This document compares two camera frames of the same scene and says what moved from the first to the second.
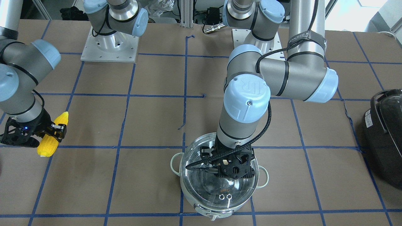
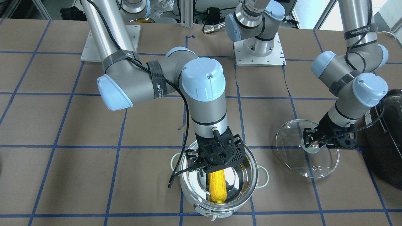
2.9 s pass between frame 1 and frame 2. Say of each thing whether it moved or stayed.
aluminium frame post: stayed
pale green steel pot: stayed
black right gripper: moved
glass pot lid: moved
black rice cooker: stayed
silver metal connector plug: stayed
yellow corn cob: moved
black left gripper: moved
